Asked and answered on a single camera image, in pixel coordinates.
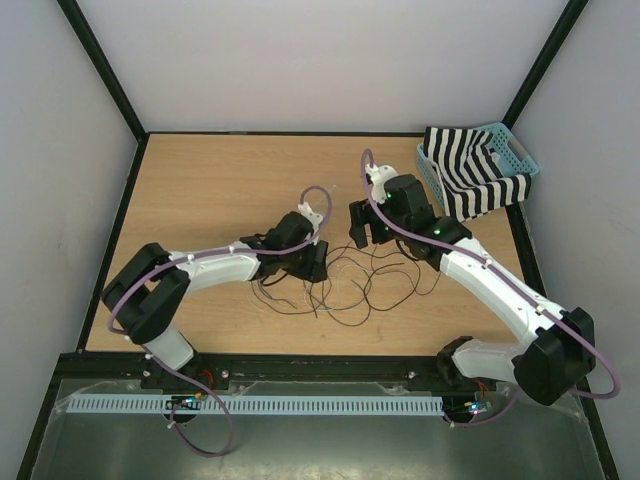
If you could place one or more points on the light blue slotted cable duct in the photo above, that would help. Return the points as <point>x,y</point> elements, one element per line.
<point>256,405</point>

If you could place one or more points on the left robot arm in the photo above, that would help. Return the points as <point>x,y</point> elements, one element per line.
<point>145,295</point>

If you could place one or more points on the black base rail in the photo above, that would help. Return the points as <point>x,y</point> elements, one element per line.
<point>417,373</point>

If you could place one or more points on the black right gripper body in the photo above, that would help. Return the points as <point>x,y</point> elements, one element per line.
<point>361,214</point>

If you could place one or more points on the black white striped cloth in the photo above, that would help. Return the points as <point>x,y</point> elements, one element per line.
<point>471,182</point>

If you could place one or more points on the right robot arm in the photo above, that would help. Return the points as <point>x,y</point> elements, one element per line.
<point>554,348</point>

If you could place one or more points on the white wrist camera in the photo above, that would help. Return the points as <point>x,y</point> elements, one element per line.
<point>378,176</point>
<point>309,214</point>

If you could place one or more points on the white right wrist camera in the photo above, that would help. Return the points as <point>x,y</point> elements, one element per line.
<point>378,176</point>

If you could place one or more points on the light blue perforated basket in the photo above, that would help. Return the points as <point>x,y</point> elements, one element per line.
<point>513,157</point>

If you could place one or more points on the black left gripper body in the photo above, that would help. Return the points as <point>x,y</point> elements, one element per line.
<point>305,263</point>

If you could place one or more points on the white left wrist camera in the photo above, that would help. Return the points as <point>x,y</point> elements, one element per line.
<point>309,214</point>

